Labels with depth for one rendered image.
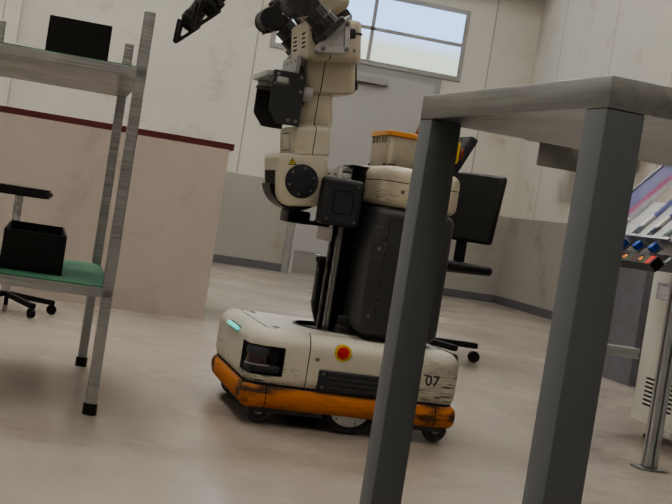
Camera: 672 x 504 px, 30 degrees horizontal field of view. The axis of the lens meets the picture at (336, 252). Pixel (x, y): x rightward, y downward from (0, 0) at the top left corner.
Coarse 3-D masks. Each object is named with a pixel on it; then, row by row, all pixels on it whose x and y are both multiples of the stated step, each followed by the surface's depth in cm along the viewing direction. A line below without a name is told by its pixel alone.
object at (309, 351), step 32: (224, 320) 411; (256, 320) 389; (288, 320) 404; (224, 352) 401; (256, 352) 363; (288, 352) 365; (320, 352) 368; (352, 352) 370; (224, 384) 393; (256, 384) 365; (288, 384) 367; (320, 384) 368; (352, 384) 371; (448, 384) 378; (320, 416) 372; (352, 416) 372; (416, 416) 376; (448, 416) 378
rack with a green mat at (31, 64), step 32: (0, 32) 411; (0, 64) 365; (32, 64) 348; (64, 64) 332; (96, 64) 334; (128, 64) 421; (128, 128) 337; (128, 160) 337; (128, 192) 338; (96, 256) 423; (64, 288) 336; (96, 288) 338; (96, 352) 339; (96, 384) 339
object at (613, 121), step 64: (448, 128) 152; (512, 128) 147; (576, 128) 135; (640, 128) 113; (448, 192) 152; (576, 192) 115; (576, 256) 114; (576, 320) 113; (384, 384) 154; (576, 384) 113; (384, 448) 152; (576, 448) 114
